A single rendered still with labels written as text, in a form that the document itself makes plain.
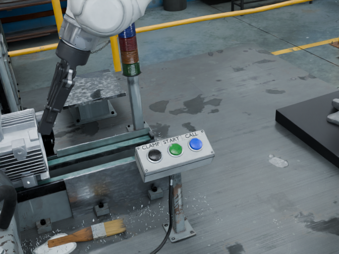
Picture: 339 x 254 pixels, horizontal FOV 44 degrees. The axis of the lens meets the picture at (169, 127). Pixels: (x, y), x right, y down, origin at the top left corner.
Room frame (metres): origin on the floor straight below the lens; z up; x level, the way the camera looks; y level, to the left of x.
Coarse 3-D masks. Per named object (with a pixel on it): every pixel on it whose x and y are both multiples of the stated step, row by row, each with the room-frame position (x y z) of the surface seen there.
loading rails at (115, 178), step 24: (96, 144) 1.06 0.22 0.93; (120, 144) 1.06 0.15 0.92; (144, 144) 1.07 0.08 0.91; (48, 168) 0.98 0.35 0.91; (72, 168) 1.00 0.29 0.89; (96, 168) 0.95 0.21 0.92; (120, 168) 0.93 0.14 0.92; (24, 192) 0.86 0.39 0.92; (48, 192) 0.88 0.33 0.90; (72, 192) 0.89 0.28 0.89; (96, 192) 0.91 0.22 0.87; (120, 192) 0.93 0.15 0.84; (144, 192) 0.95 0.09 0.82; (24, 216) 0.85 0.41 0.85; (48, 216) 0.87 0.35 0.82
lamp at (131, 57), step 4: (120, 52) 1.34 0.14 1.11; (124, 52) 1.32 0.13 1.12; (128, 52) 1.31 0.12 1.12; (132, 52) 1.32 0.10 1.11; (136, 52) 1.33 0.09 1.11; (124, 56) 1.32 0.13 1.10; (128, 56) 1.31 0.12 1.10; (132, 56) 1.32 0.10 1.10; (136, 56) 1.33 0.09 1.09; (124, 60) 1.32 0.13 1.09; (128, 60) 1.31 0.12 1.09; (132, 60) 1.31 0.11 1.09; (136, 60) 1.32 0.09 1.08
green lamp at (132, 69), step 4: (124, 64) 1.32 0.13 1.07; (128, 64) 1.31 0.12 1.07; (132, 64) 1.31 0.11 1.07; (136, 64) 1.32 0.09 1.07; (124, 68) 1.32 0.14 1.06; (128, 68) 1.31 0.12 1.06; (132, 68) 1.31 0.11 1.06; (136, 68) 1.32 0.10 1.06; (124, 72) 1.32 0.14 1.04; (128, 72) 1.31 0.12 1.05; (132, 72) 1.31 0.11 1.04; (136, 72) 1.32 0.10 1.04
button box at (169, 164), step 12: (192, 132) 0.83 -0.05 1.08; (204, 132) 0.83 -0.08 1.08; (156, 144) 0.79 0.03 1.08; (168, 144) 0.80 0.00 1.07; (180, 144) 0.80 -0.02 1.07; (204, 144) 0.80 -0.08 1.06; (144, 156) 0.77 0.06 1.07; (168, 156) 0.77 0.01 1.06; (180, 156) 0.77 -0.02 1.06; (192, 156) 0.77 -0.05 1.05; (204, 156) 0.77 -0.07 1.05; (144, 168) 0.74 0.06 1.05; (156, 168) 0.74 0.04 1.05; (168, 168) 0.75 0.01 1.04; (180, 168) 0.77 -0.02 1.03; (192, 168) 0.79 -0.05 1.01; (144, 180) 0.75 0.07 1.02
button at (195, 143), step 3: (195, 138) 0.81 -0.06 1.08; (192, 141) 0.80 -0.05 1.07; (195, 141) 0.80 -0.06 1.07; (198, 141) 0.80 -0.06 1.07; (189, 144) 0.80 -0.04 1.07; (192, 144) 0.79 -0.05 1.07; (195, 144) 0.79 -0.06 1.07; (198, 144) 0.79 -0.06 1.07; (201, 144) 0.80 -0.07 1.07; (192, 147) 0.79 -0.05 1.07; (195, 147) 0.79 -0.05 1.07; (198, 147) 0.79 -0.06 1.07; (201, 147) 0.79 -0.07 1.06
